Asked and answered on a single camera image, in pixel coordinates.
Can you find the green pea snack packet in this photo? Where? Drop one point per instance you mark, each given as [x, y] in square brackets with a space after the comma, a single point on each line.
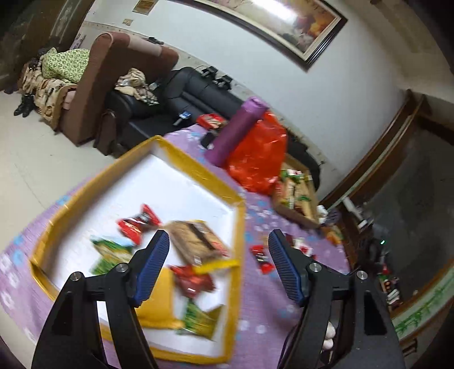
[110, 253]
[195, 317]

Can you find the brown patterned blanket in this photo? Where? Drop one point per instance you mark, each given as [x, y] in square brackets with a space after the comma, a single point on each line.
[46, 92]

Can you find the person's right hand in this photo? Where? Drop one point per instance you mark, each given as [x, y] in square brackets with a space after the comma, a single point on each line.
[329, 335]

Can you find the purple floral tablecloth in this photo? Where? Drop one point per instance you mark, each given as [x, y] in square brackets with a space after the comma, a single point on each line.
[259, 301]

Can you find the cardboard box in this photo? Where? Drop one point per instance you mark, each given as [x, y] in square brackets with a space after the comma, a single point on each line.
[308, 209]

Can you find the small red candy packet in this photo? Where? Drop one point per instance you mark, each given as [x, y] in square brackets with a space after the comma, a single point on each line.
[261, 258]

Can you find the purple bottle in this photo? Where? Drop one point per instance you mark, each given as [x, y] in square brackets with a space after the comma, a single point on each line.
[236, 133]

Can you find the black device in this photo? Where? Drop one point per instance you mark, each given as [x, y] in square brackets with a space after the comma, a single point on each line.
[224, 81]
[209, 72]

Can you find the pile of clothes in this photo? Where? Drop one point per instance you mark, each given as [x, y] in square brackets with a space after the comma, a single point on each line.
[136, 85]

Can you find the black remote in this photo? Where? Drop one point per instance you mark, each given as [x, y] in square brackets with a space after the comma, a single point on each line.
[154, 39]

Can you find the small yellow wall plaque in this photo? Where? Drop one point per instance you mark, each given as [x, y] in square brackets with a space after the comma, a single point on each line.
[145, 5]

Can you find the framed wall picture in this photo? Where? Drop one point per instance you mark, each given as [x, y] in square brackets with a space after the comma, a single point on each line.
[269, 26]

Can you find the orange snack packets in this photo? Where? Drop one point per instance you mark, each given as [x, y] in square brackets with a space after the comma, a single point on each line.
[334, 235]

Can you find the small black object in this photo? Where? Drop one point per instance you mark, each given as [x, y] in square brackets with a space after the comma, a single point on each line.
[209, 138]

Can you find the yellow snack packet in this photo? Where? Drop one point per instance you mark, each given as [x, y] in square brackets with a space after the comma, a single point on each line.
[161, 305]

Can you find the yellow-edged white tray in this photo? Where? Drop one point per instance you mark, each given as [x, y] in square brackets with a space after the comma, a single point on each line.
[170, 188]

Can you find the dark red candy packet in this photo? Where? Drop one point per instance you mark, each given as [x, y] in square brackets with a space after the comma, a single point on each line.
[193, 280]

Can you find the green patterned pillow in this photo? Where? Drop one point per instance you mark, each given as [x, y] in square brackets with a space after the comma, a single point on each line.
[67, 64]

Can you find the brown armchair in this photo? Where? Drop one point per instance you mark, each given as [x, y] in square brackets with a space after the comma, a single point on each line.
[92, 88]

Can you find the red plastic bag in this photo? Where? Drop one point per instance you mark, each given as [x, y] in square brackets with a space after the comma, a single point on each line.
[257, 156]

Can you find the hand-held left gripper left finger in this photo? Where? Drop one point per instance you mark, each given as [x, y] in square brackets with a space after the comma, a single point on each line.
[152, 269]

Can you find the brown wooden cabinet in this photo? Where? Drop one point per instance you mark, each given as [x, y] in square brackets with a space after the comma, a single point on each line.
[400, 117]

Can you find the black leather sofa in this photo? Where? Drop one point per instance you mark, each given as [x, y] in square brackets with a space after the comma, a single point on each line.
[198, 95]

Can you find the brown cracker packet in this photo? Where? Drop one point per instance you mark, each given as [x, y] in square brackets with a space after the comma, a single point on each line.
[198, 241]

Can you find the dark wooden wardrobe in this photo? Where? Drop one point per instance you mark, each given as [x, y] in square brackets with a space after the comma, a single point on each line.
[32, 32]

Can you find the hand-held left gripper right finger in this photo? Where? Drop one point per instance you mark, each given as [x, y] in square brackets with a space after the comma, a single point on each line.
[285, 269]

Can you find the black shoes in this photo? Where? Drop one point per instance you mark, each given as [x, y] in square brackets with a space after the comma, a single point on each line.
[24, 106]

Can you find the pile of assorted snacks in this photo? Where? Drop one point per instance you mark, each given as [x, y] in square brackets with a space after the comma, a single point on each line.
[292, 191]

